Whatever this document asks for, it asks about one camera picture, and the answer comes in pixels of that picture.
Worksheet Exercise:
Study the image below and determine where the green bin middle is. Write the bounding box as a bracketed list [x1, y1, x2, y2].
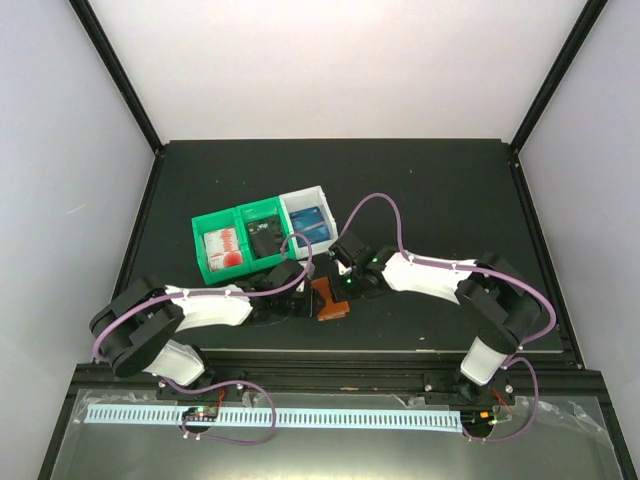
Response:
[237, 197, 294, 272]

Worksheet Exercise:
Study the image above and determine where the red white cards stack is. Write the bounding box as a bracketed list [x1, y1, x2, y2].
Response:
[203, 227, 243, 272]

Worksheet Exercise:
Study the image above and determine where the purple cable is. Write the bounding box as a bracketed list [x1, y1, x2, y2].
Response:
[92, 232, 315, 364]
[339, 193, 557, 349]

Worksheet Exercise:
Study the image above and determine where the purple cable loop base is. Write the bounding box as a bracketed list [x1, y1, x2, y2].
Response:
[462, 355, 540, 445]
[160, 378, 278, 447]

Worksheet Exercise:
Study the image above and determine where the right black frame post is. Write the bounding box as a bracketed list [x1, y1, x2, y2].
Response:
[510, 0, 608, 153]

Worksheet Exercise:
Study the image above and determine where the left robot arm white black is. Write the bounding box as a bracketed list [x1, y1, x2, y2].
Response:
[89, 259, 325, 399]

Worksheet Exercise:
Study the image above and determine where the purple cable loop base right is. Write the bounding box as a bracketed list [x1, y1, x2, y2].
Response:
[462, 355, 540, 445]

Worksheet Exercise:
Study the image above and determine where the small circuit board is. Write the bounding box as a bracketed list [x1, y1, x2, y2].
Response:
[182, 406, 219, 422]

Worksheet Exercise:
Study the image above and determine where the blue cards stack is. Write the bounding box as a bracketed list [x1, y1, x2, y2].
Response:
[289, 206, 333, 244]

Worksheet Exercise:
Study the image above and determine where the black aluminium rail front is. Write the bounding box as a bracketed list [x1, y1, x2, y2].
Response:
[74, 349, 606, 401]

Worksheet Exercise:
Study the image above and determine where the left black frame post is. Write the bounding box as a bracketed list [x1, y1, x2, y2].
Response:
[68, 0, 164, 154]

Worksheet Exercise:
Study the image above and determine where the brown leather card holder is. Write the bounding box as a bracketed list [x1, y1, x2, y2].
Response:
[311, 277, 350, 322]

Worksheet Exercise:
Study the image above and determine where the black vip cards stack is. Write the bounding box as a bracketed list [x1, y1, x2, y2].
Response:
[246, 216, 284, 259]

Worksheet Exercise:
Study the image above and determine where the green bin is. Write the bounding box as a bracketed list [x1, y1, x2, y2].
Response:
[191, 207, 251, 286]
[237, 197, 294, 272]

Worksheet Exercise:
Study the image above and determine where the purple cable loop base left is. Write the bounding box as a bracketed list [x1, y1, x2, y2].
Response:
[160, 378, 278, 447]

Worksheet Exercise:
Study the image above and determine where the green bin left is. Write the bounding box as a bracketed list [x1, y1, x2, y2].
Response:
[191, 207, 251, 286]

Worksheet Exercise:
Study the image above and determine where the white bin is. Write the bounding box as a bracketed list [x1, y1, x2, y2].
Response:
[279, 186, 338, 255]

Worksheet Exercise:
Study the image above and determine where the white slotted cable duct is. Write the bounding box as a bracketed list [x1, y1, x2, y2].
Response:
[84, 404, 463, 433]

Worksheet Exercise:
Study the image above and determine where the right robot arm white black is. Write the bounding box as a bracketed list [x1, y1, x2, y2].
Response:
[329, 232, 543, 403]

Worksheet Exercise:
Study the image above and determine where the black frame post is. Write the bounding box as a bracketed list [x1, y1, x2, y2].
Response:
[510, 0, 608, 153]
[68, 0, 164, 154]

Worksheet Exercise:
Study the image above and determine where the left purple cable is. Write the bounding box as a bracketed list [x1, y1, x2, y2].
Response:
[92, 232, 315, 364]

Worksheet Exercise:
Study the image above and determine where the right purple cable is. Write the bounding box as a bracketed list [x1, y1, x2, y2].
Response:
[339, 193, 557, 349]

